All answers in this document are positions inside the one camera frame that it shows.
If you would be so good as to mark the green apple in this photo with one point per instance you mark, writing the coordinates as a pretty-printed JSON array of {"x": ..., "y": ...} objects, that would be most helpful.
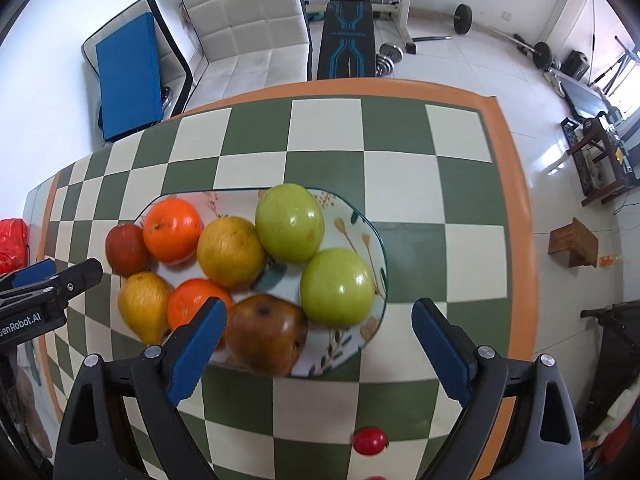
[
  {"x": 290, "y": 222},
  {"x": 337, "y": 287}
]

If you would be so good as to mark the small wooden stool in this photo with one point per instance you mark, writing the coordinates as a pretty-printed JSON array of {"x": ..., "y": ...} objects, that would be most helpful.
[{"x": 570, "y": 242}]

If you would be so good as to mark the black speaker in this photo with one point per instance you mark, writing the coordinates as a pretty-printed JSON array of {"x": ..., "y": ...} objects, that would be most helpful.
[{"x": 575, "y": 65}]

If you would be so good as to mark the long barbell with small plates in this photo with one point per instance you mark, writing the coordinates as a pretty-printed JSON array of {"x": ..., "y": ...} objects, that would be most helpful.
[{"x": 462, "y": 19}]

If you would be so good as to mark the clear bag of chips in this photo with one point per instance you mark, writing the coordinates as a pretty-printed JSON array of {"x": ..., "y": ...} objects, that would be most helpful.
[{"x": 31, "y": 410}]

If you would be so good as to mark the orange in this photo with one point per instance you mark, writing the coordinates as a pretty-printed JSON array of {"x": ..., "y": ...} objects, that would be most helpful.
[
  {"x": 192, "y": 305},
  {"x": 172, "y": 230}
]

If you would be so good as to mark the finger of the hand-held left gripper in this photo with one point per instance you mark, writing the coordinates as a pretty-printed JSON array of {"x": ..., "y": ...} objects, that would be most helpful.
[
  {"x": 35, "y": 272},
  {"x": 80, "y": 277}
]

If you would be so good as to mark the short black bar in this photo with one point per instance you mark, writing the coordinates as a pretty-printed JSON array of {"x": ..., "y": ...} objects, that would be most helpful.
[{"x": 432, "y": 38}]

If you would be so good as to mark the black plastic crate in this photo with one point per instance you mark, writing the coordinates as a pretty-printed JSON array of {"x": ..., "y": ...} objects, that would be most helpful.
[{"x": 575, "y": 150}]

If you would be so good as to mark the yellow lemon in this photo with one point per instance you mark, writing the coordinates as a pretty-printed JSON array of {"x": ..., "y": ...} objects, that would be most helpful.
[{"x": 142, "y": 307}]

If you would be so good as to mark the red plastic bag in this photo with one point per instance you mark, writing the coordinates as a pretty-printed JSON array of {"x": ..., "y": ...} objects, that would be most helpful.
[{"x": 12, "y": 247}]

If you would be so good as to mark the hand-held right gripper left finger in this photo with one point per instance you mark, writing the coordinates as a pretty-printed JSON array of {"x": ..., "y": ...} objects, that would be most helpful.
[{"x": 197, "y": 355}]

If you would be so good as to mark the white padded chair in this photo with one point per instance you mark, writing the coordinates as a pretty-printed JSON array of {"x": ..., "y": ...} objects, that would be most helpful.
[{"x": 250, "y": 25}]

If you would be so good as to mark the pile of clothes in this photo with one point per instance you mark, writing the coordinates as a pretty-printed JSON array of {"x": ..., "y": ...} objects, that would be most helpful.
[{"x": 615, "y": 435}]

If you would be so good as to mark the brown pear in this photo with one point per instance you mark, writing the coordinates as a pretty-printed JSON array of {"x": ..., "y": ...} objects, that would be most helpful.
[{"x": 265, "y": 337}]

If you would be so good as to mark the floral patterned ceramic plate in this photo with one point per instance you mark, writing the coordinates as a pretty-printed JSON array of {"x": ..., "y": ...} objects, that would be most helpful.
[{"x": 345, "y": 230}]

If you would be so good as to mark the black treadmill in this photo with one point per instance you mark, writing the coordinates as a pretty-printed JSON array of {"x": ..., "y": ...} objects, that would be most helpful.
[{"x": 587, "y": 97}]

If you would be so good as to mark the orange plastic bottle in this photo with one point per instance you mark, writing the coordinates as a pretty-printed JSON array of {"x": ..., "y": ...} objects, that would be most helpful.
[{"x": 609, "y": 260}]

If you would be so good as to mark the folded chair with blue cushion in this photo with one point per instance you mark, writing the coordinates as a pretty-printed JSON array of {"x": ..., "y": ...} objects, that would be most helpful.
[{"x": 130, "y": 75}]

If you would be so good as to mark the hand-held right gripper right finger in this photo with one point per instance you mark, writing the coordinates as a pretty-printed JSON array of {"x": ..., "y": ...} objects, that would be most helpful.
[{"x": 442, "y": 350}]

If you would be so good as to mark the yellow-green citrus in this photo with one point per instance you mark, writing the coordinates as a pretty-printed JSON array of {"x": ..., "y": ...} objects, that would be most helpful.
[{"x": 230, "y": 255}]

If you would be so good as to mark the green white checkered tablecloth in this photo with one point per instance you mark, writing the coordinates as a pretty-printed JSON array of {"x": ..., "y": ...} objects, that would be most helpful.
[{"x": 400, "y": 185}]

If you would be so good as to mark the dark wooden chair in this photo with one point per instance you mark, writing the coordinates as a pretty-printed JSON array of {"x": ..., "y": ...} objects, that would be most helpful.
[{"x": 607, "y": 185}]

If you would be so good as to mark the red-brown apple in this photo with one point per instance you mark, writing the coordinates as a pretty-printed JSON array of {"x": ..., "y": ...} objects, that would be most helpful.
[{"x": 125, "y": 252}]

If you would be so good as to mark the black blue sit-up bench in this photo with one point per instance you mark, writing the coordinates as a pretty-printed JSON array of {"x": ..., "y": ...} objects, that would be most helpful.
[{"x": 345, "y": 45}]

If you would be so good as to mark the chrome dumbbell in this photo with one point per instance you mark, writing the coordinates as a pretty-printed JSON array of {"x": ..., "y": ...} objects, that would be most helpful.
[{"x": 389, "y": 60}]

